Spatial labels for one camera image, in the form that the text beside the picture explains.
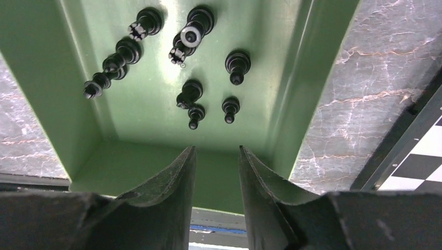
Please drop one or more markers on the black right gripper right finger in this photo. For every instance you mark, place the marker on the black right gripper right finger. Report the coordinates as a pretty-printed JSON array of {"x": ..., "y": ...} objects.
[{"x": 281, "y": 215}]

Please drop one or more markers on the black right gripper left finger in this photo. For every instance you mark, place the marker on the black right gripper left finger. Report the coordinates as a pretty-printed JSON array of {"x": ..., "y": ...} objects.
[{"x": 154, "y": 215}]

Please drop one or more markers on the black chess piece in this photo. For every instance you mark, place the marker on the black chess piece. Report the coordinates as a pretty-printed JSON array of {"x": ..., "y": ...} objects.
[
  {"x": 200, "y": 22},
  {"x": 127, "y": 52},
  {"x": 237, "y": 64},
  {"x": 191, "y": 91},
  {"x": 230, "y": 107},
  {"x": 101, "y": 81},
  {"x": 196, "y": 113},
  {"x": 149, "y": 21}
]

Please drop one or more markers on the green plastic tray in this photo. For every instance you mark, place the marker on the green plastic tray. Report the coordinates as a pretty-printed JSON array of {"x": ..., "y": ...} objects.
[{"x": 116, "y": 141}]

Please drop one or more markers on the black and white chessboard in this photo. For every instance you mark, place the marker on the black and white chessboard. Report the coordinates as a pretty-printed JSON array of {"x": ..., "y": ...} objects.
[{"x": 408, "y": 130}]

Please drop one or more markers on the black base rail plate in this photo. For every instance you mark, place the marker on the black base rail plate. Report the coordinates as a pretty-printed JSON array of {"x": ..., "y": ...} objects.
[{"x": 208, "y": 229}]

